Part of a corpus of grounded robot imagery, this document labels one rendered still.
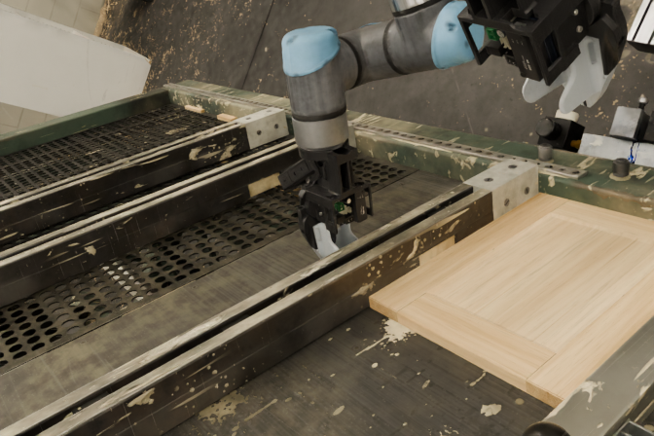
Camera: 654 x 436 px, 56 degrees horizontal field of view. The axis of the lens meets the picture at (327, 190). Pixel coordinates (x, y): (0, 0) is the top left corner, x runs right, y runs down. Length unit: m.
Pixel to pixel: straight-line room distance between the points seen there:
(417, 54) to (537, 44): 0.35
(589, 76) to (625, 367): 0.32
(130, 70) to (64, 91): 0.49
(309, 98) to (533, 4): 0.40
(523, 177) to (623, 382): 0.47
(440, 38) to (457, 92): 1.71
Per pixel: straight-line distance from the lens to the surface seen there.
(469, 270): 0.91
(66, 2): 6.06
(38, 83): 4.65
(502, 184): 1.04
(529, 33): 0.45
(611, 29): 0.51
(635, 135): 1.23
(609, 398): 0.68
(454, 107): 2.45
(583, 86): 0.55
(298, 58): 0.79
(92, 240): 1.17
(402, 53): 0.80
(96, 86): 4.75
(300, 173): 0.90
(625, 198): 1.05
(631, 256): 0.96
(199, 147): 1.53
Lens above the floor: 1.87
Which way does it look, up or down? 41 degrees down
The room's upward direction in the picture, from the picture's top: 77 degrees counter-clockwise
